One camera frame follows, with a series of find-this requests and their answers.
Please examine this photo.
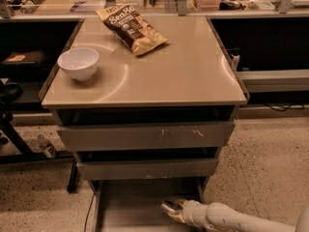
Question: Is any grey top drawer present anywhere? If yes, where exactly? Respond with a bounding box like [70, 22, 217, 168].
[57, 121, 235, 152]

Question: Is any grey middle drawer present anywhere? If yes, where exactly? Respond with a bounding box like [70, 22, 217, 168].
[76, 159, 218, 181]

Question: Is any brown sea salt chip bag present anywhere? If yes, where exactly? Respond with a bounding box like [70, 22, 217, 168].
[97, 5, 168, 56]

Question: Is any silver blue redbull can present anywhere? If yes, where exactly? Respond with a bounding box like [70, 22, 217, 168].
[160, 200, 178, 215]

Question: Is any open grey bottom drawer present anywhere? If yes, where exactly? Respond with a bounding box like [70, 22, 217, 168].
[91, 178, 204, 232]

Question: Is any white ceramic bowl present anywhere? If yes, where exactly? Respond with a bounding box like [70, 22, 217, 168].
[57, 47, 99, 81]

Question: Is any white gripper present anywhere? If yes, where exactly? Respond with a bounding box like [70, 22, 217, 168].
[172, 199, 209, 227]

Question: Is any grey drawer cabinet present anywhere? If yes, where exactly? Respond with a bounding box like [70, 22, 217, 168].
[38, 14, 250, 232]

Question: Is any black floor cable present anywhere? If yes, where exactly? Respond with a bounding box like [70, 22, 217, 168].
[83, 192, 96, 232]

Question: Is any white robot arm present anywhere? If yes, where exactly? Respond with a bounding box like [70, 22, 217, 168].
[169, 199, 309, 232]

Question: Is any black table leg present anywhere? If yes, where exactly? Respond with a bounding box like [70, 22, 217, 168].
[67, 159, 78, 193]

